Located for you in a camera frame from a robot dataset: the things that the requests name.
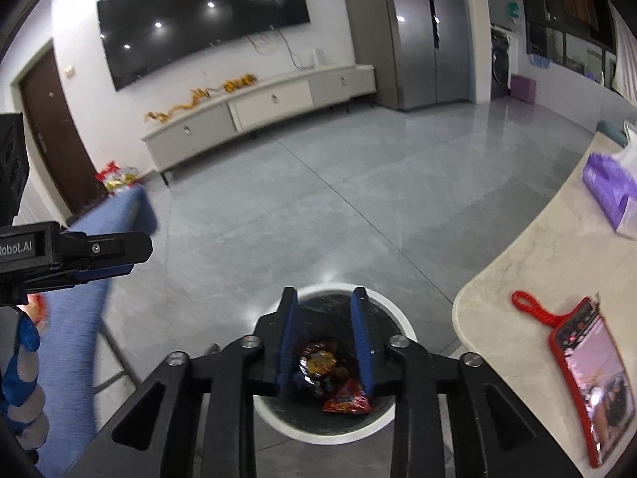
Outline television cable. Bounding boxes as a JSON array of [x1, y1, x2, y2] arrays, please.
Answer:
[[249, 29, 310, 69]]

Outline blue shaggy rug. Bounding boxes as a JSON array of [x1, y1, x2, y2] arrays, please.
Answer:
[[30, 186, 160, 478]]

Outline dark brown door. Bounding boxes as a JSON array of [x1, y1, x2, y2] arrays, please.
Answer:
[[19, 50, 100, 215]]

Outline purple box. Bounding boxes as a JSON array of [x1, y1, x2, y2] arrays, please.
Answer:
[[511, 74, 537, 105]]

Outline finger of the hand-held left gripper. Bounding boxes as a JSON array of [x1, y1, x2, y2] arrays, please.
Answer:
[[22, 263, 135, 294], [59, 231, 153, 266]]

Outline washing machine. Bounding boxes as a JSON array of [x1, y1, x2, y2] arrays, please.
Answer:
[[490, 27, 514, 100]]

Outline black wall television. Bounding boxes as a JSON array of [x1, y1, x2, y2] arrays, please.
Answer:
[[97, 0, 312, 92]]

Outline long golden dragon ornament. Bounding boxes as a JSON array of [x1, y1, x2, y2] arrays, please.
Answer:
[[144, 102, 194, 123]]

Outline phone in red case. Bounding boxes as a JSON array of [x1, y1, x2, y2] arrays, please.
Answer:
[[512, 290, 637, 468]]

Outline dark yellow snack packet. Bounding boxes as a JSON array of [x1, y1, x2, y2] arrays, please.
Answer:
[[297, 340, 340, 385]]

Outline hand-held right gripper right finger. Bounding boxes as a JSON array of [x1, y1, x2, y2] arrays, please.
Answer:
[[351, 287, 603, 478]]

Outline teal chair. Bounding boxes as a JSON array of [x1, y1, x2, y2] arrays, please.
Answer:
[[596, 119, 629, 149]]

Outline white round trash bin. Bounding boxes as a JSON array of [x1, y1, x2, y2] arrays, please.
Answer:
[[251, 283, 418, 444]]

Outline golden tiger ornament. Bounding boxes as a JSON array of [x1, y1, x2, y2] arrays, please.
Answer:
[[223, 74, 258, 93]]

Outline purple tissue pack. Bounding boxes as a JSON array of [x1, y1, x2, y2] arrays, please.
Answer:
[[582, 132, 637, 240]]

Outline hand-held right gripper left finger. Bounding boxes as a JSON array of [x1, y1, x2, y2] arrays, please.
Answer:
[[64, 287, 299, 478]]

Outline dark balcony window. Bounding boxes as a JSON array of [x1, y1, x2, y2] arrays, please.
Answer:
[[518, 0, 618, 85]]

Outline grey white television cabinet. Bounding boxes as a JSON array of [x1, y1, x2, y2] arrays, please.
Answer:
[[141, 64, 376, 187]]

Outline grey two-door refrigerator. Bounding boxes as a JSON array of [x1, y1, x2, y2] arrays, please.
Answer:
[[378, 0, 471, 112]]

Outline red white shopping bag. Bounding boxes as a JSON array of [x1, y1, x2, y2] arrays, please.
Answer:
[[96, 160, 141, 194]]

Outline red snack packet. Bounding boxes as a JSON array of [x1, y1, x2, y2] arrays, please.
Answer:
[[322, 377, 373, 415]]

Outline short golden dragon ornament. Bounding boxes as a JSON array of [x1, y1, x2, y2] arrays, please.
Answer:
[[189, 88, 223, 106]]

